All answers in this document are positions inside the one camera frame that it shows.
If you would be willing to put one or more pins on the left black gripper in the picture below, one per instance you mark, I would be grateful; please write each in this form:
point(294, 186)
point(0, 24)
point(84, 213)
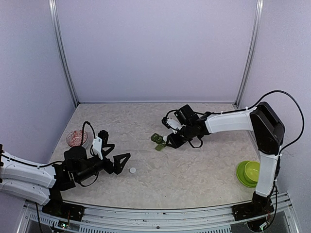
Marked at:
point(116, 167)

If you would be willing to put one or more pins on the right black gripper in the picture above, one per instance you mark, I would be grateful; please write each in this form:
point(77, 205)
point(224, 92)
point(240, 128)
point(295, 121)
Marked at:
point(175, 141)

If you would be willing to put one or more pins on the green weekly pill organizer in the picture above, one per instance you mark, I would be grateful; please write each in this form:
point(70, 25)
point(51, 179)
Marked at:
point(159, 140)

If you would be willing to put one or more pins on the white bottle cap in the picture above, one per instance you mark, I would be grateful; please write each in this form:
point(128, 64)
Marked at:
point(132, 170)

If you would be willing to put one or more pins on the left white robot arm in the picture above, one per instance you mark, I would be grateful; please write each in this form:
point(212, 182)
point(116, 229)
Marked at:
point(43, 183)

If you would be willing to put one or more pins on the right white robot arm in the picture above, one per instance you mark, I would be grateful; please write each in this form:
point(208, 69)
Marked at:
point(260, 120)

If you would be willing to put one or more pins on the red patterned bowl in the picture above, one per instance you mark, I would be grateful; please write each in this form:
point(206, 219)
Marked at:
point(75, 137)

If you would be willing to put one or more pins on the green plate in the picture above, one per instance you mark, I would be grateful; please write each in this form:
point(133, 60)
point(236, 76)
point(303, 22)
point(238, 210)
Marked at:
point(240, 175)

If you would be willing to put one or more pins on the green bowl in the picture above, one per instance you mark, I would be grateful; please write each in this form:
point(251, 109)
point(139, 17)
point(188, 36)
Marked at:
point(251, 171)

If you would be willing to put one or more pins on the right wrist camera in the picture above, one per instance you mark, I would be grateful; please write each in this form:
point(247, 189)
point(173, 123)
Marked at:
point(171, 124)

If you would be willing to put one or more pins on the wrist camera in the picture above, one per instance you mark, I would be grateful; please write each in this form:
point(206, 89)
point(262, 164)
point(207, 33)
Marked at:
point(171, 124)
point(98, 143)

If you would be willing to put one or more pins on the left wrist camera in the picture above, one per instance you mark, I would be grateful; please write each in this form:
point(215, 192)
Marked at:
point(98, 143)

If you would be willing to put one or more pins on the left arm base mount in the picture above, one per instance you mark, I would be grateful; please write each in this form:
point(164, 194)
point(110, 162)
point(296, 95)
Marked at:
point(57, 207)

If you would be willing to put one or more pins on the aluminium front rail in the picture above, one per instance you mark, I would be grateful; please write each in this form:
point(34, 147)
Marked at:
point(215, 219)

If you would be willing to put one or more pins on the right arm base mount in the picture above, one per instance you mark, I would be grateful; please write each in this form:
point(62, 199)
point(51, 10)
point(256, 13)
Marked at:
point(258, 206)

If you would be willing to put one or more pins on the right aluminium corner post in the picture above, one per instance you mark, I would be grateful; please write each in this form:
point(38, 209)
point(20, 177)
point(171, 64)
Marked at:
point(251, 51)

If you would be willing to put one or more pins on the aluminium corner post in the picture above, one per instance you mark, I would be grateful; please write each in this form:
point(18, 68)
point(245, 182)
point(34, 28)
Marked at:
point(251, 51)
point(62, 53)

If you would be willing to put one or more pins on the left aluminium corner post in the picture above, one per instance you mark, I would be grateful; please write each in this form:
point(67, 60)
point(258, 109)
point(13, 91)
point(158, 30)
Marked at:
point(62, 53)

